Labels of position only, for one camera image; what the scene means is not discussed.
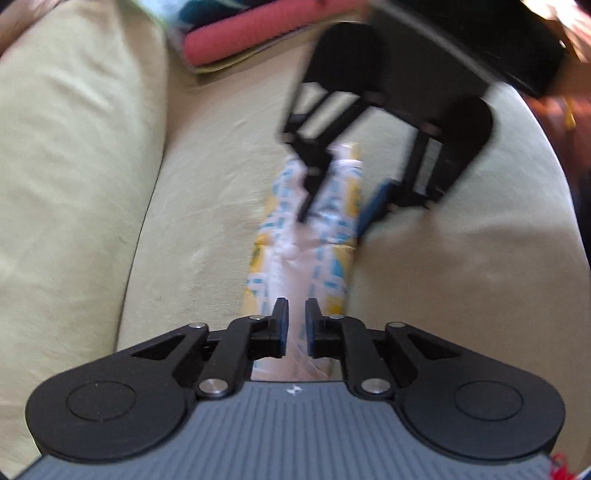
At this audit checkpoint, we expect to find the white Doraemon shopping bag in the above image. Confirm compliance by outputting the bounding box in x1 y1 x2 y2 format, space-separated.
242 143 363 381

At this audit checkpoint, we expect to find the pink folded knit blanket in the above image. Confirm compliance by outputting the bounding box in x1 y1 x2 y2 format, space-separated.
180 0 369 67

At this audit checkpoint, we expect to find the light green sofa cover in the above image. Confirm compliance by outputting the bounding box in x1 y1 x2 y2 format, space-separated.
1 1 590 477

